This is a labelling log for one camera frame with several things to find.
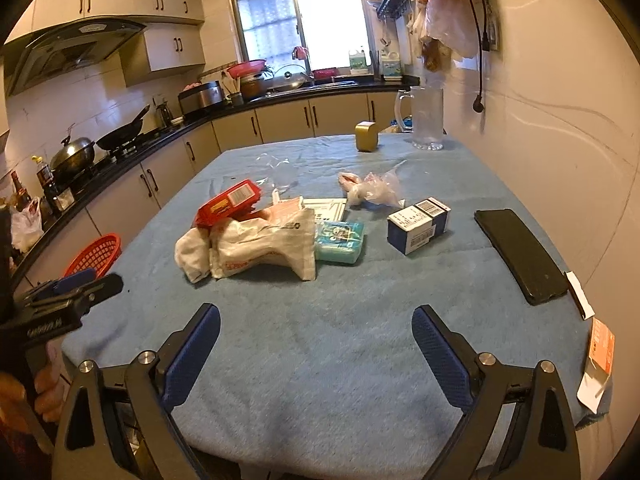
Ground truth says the white tissue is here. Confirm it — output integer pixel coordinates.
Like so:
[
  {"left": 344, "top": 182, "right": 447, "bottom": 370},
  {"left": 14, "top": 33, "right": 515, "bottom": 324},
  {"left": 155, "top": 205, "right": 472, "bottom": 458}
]
[{"left": 175, "top": 228, "right": 210, "bottom": 284}]

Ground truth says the red cardboard box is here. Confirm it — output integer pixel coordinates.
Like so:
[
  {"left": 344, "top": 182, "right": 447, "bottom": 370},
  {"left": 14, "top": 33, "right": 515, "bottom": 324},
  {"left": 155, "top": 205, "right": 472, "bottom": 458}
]
[{"left": 193, "top": 179, "right": 262, "bottom": 229}]

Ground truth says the white paper bag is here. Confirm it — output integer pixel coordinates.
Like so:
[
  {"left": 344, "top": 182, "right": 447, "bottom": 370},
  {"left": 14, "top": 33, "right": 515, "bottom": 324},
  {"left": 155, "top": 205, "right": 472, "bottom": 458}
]
[{"left": 209, "top": 200, "right": 316, "bottom": 281}]

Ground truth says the clear plastic wrapper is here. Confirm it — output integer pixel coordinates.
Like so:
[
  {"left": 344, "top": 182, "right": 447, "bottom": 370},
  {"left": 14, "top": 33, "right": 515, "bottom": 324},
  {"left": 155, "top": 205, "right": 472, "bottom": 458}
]
[{"left": 250, "top": 153, "right": 298, "bottom": 196}]

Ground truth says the white blue carton box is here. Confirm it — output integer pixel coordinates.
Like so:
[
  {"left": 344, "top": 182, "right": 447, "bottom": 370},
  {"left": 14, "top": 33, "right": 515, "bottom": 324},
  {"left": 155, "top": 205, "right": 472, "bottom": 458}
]
[{"left": 387, "top": 197, "right": 451, "bottom": 256}]

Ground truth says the teal tissue pack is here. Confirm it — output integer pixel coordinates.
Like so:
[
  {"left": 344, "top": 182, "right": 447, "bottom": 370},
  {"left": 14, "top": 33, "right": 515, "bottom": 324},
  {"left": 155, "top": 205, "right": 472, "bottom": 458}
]
[{"left": 314, "top": 221, "right": 364, "bottom": 264}]

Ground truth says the pink plastic bag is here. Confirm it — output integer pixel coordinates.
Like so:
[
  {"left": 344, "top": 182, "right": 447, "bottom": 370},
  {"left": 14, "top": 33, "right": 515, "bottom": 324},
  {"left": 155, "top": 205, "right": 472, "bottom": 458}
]
[{"left": 337, "top": 162, "right": 406, "bottom": 208}]

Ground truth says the person's hand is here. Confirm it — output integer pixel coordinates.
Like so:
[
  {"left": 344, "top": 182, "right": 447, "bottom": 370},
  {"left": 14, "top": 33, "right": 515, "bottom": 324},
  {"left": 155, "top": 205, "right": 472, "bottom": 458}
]
[{"left": 0, "top": 349, "right": 68, "bottom": 436}]

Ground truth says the red plastic basket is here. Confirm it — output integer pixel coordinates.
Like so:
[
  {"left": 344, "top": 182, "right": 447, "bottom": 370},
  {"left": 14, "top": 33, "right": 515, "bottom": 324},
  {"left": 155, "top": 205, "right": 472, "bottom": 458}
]
[{"left": 63, "top": 233, "right": 122, "bottom": 278}]

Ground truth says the white plastic bag on counter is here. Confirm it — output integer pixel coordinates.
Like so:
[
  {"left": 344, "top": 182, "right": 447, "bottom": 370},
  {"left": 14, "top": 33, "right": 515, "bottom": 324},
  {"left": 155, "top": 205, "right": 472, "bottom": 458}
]
[{"left": 10, "top": 197, "right": 44, "bottom": 254}]

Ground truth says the dark soy sauce bottle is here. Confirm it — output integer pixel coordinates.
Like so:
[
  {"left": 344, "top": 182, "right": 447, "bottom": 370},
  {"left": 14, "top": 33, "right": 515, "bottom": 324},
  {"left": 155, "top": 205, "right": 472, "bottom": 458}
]
[{"left": 32, "top": 155, "right": 62, "bottom": 218}]

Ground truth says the red capped sauce bottle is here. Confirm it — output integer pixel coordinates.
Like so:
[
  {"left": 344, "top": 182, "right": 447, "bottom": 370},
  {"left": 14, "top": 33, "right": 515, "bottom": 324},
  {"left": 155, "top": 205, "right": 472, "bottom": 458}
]
[{"left": 11, "top": 171, "right": 32, "bottom": 212}]

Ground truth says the orange white paper slip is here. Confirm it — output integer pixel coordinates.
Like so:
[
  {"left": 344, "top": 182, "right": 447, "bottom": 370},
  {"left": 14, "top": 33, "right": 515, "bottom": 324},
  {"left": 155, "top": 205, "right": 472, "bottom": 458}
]
[{"left": 577, "top": 318, "right": 615, "bottom": 414}]

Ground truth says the steel wok with lid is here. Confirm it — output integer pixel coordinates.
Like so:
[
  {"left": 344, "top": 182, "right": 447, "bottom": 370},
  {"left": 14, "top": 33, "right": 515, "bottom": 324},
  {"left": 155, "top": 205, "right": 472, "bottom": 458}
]
[{"left": 50, "top": 134, "right": 96, "bottom": 179}]

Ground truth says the black frying pan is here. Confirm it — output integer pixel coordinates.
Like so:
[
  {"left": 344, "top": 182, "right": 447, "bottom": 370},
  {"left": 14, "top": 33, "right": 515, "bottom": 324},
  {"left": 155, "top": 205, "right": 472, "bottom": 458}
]
[{"left": 96, "top": 105, "right": 150, "bottom": 152}]

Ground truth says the black smartphone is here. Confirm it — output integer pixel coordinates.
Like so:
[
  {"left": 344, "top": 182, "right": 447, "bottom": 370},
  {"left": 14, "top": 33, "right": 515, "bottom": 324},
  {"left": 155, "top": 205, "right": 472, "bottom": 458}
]
[{"left": 474, "top": 209, "right": 568, "bottom": 306}]

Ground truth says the silver rice cooker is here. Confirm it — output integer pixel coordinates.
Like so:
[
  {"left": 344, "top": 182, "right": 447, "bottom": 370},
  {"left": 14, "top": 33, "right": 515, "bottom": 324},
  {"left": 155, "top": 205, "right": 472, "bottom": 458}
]
[{"left": 178, "top": 80, "right": 226, "bottom": 122}]

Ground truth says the range hood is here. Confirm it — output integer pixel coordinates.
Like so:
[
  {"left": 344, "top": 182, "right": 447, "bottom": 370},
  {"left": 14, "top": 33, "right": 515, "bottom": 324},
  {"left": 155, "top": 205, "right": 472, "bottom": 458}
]
[{"left": 2, "top": 18, "right": 145, "bottom": 96}]

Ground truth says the blue table cloth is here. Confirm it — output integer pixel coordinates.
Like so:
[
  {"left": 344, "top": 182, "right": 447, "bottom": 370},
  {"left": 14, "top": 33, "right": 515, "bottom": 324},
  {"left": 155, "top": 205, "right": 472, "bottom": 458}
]
[{"left": 63, "top": 136, "right": 592, "bottom": 479}]

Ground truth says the red plastic basin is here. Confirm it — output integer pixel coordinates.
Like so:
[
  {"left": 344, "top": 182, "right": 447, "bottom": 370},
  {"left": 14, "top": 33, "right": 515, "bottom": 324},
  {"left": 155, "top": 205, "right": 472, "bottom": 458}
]
[{"left": 227, "top": 60, "right": 266, "bottom": 79}]

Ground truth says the gold metal tin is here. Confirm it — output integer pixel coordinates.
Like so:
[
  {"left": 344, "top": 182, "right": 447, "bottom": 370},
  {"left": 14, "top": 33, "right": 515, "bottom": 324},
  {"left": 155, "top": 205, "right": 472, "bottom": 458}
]
[{"left": 355, "top": 122, "right": 380, "bottom": 153}]

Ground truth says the clear plastic pitcher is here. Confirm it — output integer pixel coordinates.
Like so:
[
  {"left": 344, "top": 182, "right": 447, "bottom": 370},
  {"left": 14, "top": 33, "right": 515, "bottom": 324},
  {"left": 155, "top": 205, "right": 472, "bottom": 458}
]
[{"left": 394, "top": 86, "right": 445, "bottom": 151}]

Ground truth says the black hanging power cable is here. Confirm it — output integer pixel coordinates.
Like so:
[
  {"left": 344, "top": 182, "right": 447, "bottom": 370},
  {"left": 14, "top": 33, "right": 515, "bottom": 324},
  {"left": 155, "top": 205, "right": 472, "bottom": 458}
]
[{"left": 466, "top": 0, "right": 493, "bottom": 115}]

